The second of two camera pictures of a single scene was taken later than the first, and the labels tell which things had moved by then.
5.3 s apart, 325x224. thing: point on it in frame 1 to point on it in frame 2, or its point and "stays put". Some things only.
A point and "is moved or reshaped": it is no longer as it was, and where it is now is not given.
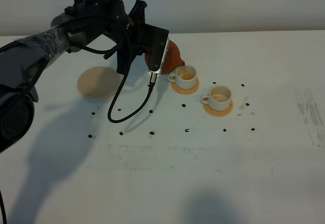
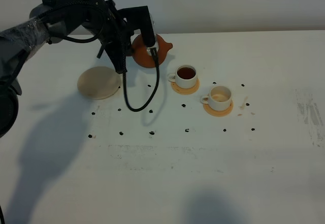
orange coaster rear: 186,91 stays put
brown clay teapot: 172,60 is moved or reshaped
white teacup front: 219,98 stays put
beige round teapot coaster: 99,82 stays put
